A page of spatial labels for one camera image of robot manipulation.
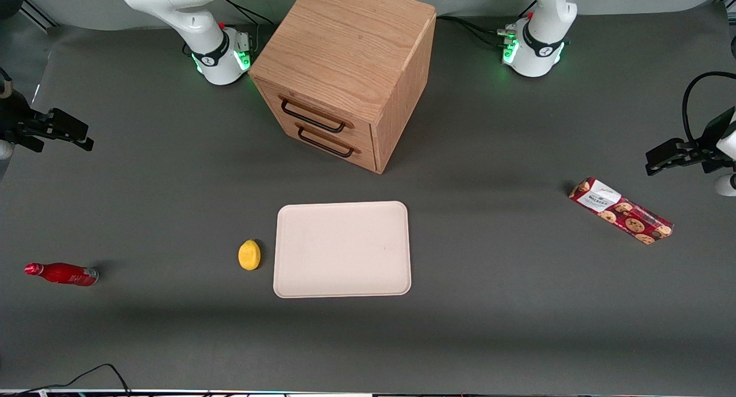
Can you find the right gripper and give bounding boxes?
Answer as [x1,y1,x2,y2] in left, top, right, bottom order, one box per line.
[0,89,94,154]

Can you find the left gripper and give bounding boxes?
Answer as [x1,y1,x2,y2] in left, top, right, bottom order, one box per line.
[645,106,736,176]

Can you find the wooden drawer with black handle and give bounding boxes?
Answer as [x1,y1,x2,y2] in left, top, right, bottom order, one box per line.
[269,112,378,174]
[256,79,375,151]

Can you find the oak wooden drawer cabinet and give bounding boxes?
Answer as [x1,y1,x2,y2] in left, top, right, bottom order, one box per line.
[248,0,438,174]

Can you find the red tartan cookie box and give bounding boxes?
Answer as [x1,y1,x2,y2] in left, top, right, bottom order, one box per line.
[568,177,674,246]

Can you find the red bottle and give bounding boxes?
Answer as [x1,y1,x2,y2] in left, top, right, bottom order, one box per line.
[24,262,99,287]

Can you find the yellow lemon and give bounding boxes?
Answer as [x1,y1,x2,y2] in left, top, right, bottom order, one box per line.
[238,239,262,271]

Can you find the beige rectangular tray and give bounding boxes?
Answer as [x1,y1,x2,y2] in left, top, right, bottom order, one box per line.
[273,201,412,299]

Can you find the black looped wrist cable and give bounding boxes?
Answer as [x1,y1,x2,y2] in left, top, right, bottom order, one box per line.
[681,71,736,151]

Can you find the black right arm base cable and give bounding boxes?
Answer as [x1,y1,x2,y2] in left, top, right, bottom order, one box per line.
[220,0,275,26]

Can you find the thin black floor cable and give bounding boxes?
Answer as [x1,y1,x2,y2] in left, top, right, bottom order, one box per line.
[0,363,133,397]

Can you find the black left arm base cables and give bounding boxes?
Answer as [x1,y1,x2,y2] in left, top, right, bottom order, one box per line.
[435,14,510,48]

